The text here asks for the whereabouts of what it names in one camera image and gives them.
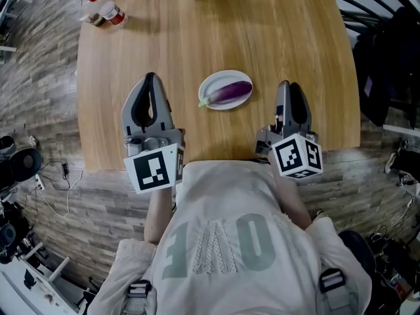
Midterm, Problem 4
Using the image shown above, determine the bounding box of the person's left forearm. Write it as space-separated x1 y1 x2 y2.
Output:
144 187 177 245

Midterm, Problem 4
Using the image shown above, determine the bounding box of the black chair with dark jackets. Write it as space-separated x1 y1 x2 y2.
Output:
352 7 420 129

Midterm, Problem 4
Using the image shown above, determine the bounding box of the pile of black bags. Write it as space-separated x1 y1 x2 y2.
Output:
367 231 420 308

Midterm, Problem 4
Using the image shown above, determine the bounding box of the black machine with round disc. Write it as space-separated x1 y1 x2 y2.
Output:
0 135 43 192

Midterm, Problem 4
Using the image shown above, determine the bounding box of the person's light printed shirt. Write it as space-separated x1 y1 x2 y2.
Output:
87 161 373 315

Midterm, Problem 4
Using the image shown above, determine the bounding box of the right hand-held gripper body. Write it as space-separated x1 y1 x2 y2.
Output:
255 124 324 179

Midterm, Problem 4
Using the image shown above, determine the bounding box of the white cable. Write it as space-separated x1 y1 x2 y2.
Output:
39 165 86 218

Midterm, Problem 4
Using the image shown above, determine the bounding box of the clear plastic cup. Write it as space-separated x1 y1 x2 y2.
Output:
79 3 106 28

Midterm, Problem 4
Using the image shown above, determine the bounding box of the purple eggplant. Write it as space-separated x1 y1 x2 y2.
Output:
198 80 253 108

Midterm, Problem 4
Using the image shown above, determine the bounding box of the white desk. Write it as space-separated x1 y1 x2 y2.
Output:
0 257 79 315

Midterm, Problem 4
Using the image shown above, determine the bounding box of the white oval plate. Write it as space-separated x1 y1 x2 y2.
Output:
198 70 253 111

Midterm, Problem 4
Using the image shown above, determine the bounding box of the clear bottle red label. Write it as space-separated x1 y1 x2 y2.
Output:
88 0 127 26

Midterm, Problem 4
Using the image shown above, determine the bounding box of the grey harness strap black buckle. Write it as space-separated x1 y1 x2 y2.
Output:
123 279 154 315
318 267 358 315

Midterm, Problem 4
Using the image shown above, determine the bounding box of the person's right forearm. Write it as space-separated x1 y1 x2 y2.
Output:
270 165 312 231

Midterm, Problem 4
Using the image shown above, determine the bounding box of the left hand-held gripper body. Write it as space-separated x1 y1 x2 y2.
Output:
123 128 186 195

